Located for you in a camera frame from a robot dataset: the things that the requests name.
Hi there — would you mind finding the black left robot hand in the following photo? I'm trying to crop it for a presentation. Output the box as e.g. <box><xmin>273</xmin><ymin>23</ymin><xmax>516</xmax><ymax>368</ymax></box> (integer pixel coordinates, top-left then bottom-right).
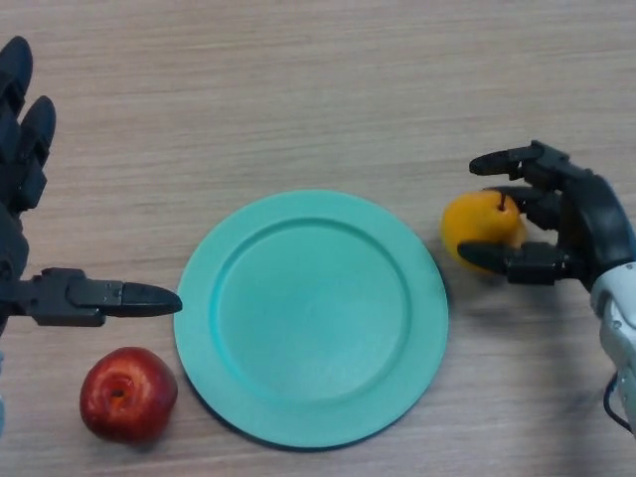
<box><xmin>0</xmin><ymin>35</ymin><xmax>183</xmax><ymax>352</ymax></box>

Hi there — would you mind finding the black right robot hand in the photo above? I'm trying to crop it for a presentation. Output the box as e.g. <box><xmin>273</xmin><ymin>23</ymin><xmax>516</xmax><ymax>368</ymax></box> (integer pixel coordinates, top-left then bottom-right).
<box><xmin>456</xmin><ymin>139</ymin><xmax>629</xmax><ymax>294</ymax></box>

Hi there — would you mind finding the yellow pear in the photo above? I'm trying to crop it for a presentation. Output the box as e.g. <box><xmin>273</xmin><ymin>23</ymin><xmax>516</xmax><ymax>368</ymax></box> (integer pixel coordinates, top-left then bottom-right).
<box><xmin>440</xmin><ymin>190</ymin><xmax>530</xmax><ymax>276</ymax></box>

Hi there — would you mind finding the green round plate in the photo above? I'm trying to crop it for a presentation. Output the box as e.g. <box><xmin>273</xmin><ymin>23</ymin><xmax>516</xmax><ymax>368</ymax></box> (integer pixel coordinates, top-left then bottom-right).
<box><xmin>173</xmin><ymin>190</ymin><xmax>450</xmax><ymax>452</ymax></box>

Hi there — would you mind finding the red apple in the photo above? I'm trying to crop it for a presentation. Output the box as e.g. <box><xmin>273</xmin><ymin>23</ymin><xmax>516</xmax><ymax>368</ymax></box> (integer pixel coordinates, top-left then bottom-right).
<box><xmin>79</xmin><ymin>346</ymin><xmax>180</xmax><ymax>442</ymax></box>

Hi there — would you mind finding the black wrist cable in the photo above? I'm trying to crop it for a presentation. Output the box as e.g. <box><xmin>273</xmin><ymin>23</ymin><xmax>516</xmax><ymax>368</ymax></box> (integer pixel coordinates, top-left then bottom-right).
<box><xmin>602</xmin><ymin>375</ymin><xmax>636</xmax><ymax>436</ymax></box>

